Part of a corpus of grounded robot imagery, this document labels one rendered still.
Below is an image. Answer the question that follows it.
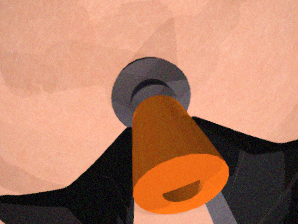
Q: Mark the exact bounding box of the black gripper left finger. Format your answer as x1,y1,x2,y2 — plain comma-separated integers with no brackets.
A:
0,127,134,224

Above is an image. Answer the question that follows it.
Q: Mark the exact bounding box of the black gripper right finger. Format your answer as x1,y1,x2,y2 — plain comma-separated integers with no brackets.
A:
192,116,298,224

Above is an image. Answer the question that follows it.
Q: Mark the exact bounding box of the orange knob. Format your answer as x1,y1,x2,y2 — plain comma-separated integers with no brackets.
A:
132,95,229,214

